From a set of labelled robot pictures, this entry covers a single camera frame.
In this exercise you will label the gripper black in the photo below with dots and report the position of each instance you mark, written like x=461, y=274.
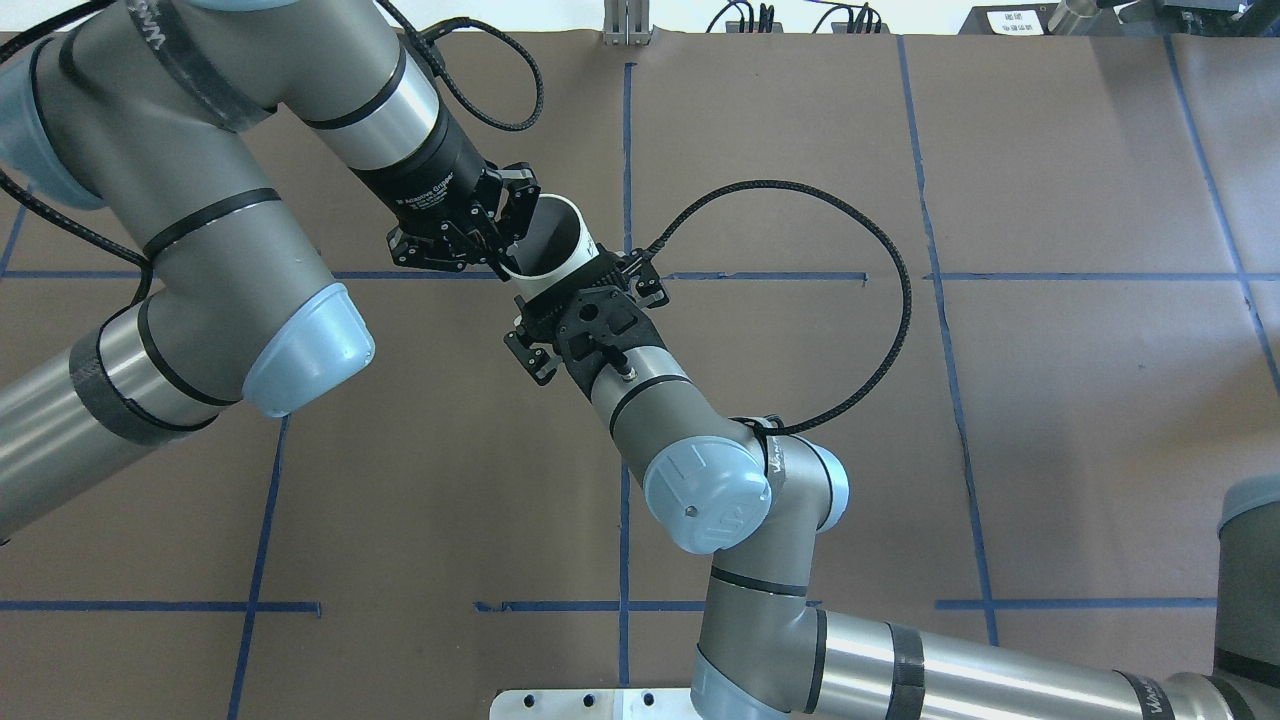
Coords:
x=425, y=178

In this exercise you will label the white mug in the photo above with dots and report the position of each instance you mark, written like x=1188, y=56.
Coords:
x=556, y=244

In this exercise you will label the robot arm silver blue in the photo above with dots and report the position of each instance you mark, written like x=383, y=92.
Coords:
x=126, y=118
x=1048, y=474

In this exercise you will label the small metal cup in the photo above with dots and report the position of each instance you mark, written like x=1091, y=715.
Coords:
x=1073, y=18

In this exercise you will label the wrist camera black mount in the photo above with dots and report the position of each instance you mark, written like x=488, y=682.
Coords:
x=589, y=319

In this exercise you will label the aluminium frame post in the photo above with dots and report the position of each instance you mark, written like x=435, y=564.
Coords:
x=627, y=23

